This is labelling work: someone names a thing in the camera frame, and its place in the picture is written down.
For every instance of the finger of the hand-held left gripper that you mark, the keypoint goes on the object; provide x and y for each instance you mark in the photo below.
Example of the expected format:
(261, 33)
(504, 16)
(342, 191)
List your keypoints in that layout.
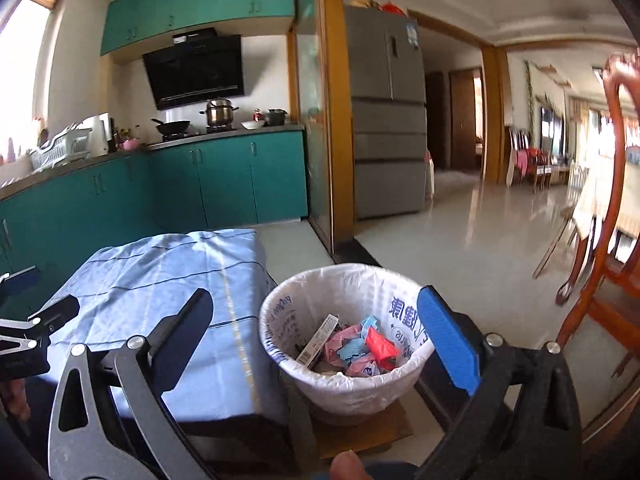
(50, 315)
(22, 280)

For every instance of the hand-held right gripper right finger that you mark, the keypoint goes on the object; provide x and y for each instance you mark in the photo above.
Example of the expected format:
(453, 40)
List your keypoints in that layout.
(450, 340)

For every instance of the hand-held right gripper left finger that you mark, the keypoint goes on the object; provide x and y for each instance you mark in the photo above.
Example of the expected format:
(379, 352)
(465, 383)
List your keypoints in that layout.
(180, 342)

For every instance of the red snack packet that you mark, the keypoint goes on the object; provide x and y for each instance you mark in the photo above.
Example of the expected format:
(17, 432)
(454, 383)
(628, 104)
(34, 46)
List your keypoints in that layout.
(382, 347)

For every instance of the light blue plastic packet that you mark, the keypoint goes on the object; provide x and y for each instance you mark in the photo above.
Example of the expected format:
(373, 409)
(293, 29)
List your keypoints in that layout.
(370, 322)

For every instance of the wastebasket with white liner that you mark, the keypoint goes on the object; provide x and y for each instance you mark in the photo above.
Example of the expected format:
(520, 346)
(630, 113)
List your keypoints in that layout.
(350, 395)

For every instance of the pink translucent plastic bag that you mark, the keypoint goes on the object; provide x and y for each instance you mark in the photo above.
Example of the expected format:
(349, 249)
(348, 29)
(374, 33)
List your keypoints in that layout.
(335, 342)

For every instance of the blue and white medicine box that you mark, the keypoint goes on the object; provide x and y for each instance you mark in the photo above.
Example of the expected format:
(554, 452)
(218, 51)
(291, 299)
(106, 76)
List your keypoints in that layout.
(317, 340)

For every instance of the person's left hand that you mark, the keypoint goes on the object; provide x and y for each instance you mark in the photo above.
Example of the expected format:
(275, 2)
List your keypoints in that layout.
(16, 397)

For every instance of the person's right hand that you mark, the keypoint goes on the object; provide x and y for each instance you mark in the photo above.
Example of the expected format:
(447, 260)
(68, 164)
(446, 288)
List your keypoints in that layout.
(350, 465)

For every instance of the blue checked tablecloth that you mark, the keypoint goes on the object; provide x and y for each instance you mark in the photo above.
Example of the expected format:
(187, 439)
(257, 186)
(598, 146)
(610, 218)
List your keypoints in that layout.
(165, 280)

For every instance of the brown cardboard sheet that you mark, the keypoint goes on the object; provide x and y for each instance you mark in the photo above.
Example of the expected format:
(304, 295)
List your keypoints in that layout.
(360, 432)

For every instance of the white dish rack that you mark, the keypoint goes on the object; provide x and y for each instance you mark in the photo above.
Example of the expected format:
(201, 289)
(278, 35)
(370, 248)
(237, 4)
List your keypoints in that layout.
(60, 150)

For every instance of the person's right leg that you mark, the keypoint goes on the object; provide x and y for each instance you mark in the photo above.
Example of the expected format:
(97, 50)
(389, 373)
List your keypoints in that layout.
(392, 471)

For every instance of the wooden stool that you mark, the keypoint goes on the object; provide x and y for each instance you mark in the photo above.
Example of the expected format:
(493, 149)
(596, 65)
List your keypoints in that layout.
(552, 240)

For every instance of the white kitchen appliance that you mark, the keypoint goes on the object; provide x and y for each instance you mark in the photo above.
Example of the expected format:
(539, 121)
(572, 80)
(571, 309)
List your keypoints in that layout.
(96, 135)

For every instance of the teal lower cabinets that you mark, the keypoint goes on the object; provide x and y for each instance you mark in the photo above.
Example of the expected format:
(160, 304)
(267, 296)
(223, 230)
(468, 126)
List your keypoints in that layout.
(225, 185)

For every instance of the teal cabinets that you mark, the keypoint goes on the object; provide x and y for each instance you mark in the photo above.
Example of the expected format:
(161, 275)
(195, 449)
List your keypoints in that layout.
(225, 185)
(200, 5)

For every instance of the pink bowl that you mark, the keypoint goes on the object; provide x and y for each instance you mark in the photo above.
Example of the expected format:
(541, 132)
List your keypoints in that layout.
(131, 145)

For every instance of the red-brown wooden chair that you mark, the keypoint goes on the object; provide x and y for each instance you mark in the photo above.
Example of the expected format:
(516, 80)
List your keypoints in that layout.
(617, 285)

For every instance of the wooden dining table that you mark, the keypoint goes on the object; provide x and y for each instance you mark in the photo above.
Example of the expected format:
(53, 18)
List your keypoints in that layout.
(592, 205)

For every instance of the row of wooden chairs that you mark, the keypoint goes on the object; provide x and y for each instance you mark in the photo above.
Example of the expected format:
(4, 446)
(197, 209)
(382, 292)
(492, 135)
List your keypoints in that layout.
(530, 160)

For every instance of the gas stove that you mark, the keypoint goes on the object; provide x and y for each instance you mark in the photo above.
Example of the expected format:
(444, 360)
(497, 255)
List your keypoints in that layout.
(200, 134)

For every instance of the kitchen window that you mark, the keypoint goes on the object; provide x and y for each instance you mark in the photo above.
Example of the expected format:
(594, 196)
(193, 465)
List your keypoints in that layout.
(25, 70)

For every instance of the black wok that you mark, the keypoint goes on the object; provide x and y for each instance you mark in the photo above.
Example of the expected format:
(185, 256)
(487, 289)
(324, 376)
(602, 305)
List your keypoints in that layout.
(172, 126)

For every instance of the silver refrigerator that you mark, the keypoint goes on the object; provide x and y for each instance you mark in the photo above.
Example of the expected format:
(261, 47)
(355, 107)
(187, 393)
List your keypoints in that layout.
(385, 135)

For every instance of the brown wooden door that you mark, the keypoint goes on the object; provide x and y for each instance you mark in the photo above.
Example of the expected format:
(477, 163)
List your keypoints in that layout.
(462, 120)

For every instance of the white bowl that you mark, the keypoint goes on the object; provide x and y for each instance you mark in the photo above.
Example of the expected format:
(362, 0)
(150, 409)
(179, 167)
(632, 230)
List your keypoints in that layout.
(253, 124)

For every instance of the steel stock pot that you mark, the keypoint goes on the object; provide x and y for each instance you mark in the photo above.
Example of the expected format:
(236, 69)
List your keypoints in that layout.
(220, 114)

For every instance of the flat screen television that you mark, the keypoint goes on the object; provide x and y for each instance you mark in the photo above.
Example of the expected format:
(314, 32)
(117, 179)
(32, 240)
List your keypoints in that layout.
(551, 130)

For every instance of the black casserole pot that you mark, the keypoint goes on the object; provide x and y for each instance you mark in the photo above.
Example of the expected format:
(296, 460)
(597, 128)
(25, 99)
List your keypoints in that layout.
(275, 118)

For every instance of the wooden framed glass door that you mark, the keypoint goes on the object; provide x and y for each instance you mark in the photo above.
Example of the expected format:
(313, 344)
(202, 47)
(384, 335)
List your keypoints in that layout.
(315, 135)

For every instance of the green vine garland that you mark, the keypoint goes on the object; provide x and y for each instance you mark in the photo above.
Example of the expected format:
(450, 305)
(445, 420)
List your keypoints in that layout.
(528, 95)

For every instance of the black range hood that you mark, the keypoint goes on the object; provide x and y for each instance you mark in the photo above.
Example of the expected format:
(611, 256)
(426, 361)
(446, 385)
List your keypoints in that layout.
(195, 70)

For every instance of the ceiling air vent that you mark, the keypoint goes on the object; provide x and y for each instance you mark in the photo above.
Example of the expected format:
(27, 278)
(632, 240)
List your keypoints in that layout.
(600, 74)

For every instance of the teal upper cabinets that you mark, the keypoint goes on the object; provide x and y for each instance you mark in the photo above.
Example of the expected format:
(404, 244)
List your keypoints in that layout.
(200, 5)

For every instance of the red plastic bag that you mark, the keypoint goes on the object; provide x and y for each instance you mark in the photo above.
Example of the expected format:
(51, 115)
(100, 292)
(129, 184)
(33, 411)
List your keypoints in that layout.
(392, 9)

